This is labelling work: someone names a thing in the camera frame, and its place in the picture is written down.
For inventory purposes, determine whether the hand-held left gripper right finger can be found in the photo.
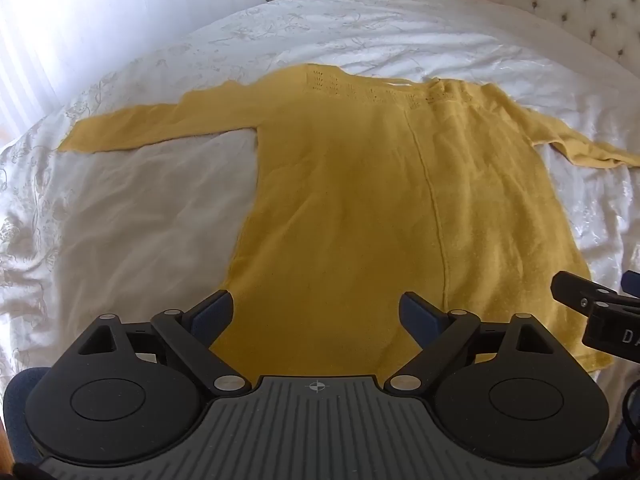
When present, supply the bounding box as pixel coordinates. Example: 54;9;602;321
384;291;555;395

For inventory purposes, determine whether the yellow knit sweater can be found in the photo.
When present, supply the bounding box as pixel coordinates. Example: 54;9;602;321
57;64;640;385

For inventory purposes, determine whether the white embroidered bedspread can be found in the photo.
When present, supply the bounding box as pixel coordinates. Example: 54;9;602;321
0;0;640;413

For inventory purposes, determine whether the blue clothing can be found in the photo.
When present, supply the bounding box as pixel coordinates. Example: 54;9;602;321
4;366;52;463

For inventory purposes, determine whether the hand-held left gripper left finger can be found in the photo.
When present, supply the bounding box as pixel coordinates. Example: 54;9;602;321
77;290;254;395

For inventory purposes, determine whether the black cable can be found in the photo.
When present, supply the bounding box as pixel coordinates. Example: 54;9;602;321
621;379;640;443

